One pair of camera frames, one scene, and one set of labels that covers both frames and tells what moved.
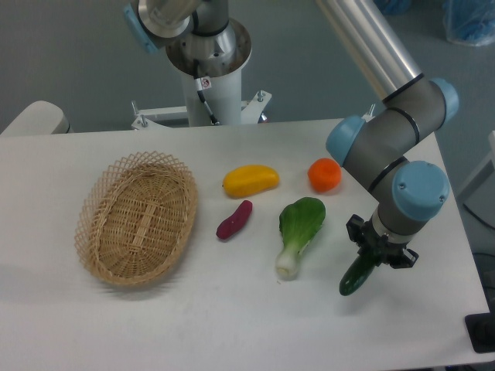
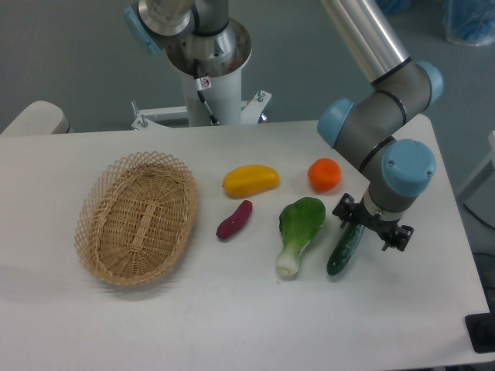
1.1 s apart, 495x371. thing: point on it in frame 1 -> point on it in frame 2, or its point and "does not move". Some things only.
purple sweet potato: (236, 222) does not move
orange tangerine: (324, 175) does not move
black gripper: (378, 247) -> (346, 209)
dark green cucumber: (361, 269) -> (346, 247)
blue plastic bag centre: (394, 8) does not move
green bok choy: (298, 222) does not move
